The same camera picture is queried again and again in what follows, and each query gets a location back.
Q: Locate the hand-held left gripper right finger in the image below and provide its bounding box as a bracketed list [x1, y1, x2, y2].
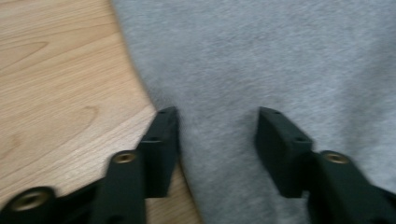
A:
[254, 106, 314, 199]

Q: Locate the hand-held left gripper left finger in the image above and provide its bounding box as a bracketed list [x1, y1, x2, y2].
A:
[136, 105, 180, 199]

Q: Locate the grey fleece garment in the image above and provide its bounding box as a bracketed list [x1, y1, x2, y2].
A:
[110, 0, 396, 224]

